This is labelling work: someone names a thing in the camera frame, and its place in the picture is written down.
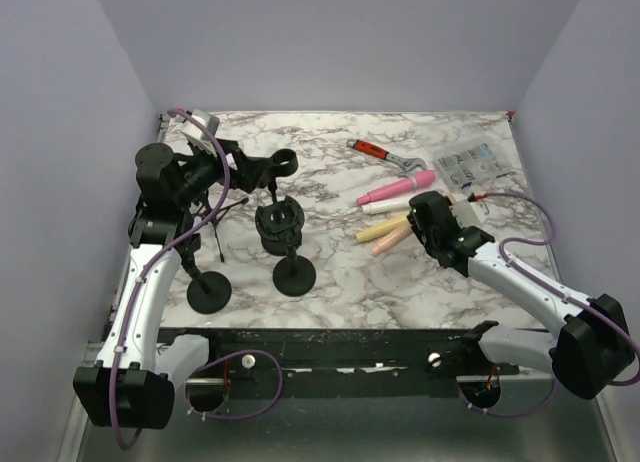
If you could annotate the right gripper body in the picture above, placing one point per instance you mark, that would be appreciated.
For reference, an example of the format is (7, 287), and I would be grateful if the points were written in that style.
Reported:
(420, 233)

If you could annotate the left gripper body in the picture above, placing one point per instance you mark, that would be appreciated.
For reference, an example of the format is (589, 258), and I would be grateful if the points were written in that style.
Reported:
(234, 180)

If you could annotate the peach microphone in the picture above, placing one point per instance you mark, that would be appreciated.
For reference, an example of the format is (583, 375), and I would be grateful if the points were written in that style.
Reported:
(392, 239)

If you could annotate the white grey-headed microphone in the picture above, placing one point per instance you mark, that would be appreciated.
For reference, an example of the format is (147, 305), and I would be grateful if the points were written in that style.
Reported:
(385, 206)

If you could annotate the pink microphone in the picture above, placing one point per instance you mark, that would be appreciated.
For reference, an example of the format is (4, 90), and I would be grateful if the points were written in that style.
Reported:
(418, 180)

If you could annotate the beige microphone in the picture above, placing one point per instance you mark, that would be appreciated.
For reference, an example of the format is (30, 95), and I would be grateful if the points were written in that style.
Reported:
(381, 229)

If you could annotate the black shock-mount round-base stand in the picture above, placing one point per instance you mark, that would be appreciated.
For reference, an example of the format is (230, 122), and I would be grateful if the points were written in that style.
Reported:
(279, 226)

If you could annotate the tall black round-base stand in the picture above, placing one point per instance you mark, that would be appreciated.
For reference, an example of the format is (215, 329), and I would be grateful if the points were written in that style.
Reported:
(284, 164)

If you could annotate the black clip round-base stand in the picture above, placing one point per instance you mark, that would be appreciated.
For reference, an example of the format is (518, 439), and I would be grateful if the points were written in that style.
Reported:
(208, 292)

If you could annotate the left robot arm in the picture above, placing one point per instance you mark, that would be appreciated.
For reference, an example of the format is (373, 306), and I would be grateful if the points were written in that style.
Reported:
(132, 384)

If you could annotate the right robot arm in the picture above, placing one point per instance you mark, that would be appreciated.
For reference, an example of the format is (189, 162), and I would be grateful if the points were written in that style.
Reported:
(585, 344)

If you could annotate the clear plastic parts box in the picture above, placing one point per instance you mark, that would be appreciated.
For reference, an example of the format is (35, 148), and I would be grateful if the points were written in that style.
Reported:
(471, 163)

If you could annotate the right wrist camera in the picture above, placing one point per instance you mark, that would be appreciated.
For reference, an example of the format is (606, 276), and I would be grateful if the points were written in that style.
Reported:
(467, 213)

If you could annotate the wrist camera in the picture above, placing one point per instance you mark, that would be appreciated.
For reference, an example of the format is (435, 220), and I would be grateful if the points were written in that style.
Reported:
(195, 135)
(467, 213)

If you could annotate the red handled adjustable wrench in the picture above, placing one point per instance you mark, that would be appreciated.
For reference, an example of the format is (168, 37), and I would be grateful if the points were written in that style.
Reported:
(406, 165)

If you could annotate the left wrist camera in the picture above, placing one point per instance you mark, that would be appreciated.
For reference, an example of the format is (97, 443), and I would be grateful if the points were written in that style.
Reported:
(195, 135)

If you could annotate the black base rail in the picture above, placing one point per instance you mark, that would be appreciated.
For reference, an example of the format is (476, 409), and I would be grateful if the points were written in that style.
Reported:
(338, 363)

